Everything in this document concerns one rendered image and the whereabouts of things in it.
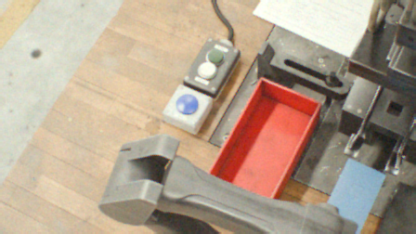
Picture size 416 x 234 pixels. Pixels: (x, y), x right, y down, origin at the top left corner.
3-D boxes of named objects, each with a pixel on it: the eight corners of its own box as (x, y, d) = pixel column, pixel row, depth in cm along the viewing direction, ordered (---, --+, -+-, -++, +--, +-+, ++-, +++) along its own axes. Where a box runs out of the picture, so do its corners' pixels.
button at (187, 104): (173, 112, 149) (172, 107, 148) (183, 95, 151) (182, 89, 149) (192, 121, 148) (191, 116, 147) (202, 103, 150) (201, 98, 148)
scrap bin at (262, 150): (197, 206, 143) (195, 192, 137) (260, 93, 153) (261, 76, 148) (259, 235, 140) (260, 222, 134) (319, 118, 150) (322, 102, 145)
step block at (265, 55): (256, 78, 154) (257, 52, 146) (264, 66, 156) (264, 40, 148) (288, 92, 153) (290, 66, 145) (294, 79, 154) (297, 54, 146)
